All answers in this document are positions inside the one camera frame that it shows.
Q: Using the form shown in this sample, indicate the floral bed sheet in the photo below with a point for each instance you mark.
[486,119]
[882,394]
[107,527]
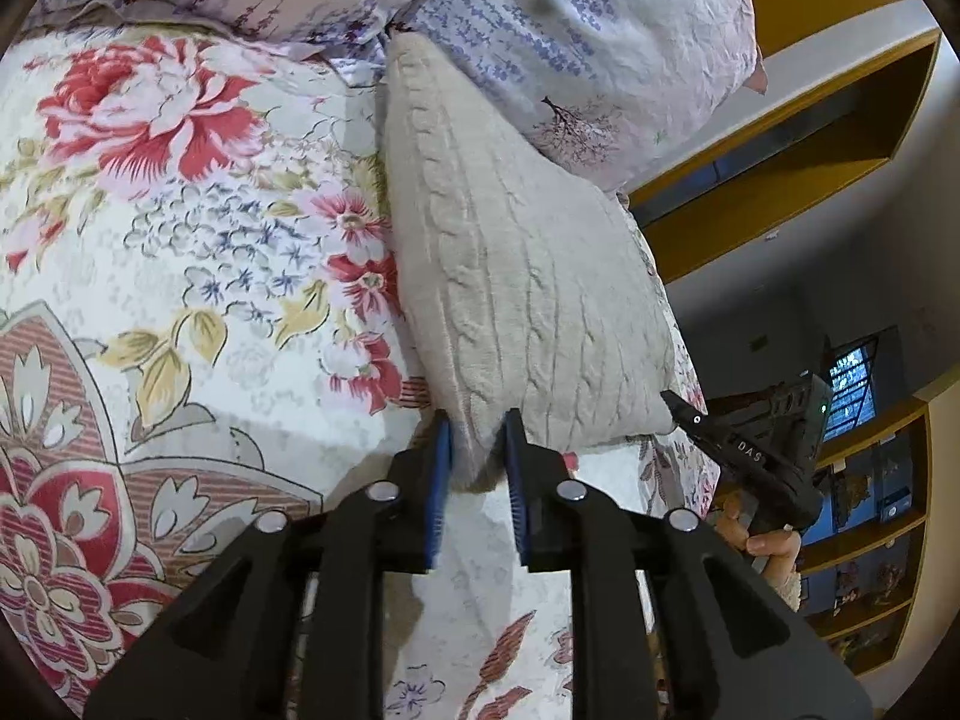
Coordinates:
[187,277]

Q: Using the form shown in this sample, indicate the brown figurine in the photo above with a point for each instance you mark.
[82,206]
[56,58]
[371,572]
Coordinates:
[853,493]

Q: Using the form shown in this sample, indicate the yellow wooden shelf unit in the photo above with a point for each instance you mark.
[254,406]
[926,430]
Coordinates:
[772,202]

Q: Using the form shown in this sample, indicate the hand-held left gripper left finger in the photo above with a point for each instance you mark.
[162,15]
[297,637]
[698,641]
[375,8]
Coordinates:
[442,480]

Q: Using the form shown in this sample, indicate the barred window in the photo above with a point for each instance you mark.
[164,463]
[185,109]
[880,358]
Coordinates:
[855,382]

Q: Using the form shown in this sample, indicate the blue lavender print pillow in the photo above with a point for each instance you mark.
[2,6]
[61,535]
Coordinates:
[600,37]

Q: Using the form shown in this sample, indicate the person's right hand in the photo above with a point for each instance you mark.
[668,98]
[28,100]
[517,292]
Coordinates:
[765,547]

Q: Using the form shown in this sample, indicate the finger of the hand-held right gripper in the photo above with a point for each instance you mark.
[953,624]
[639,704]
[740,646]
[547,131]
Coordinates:
[686,412]

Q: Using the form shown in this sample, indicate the blue box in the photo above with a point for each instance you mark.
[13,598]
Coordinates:
[896,484]

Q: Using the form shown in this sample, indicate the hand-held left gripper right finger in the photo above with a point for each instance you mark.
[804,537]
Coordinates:
[516,487]

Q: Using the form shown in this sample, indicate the person's right forearm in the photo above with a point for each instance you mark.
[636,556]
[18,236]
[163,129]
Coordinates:
[789,586]

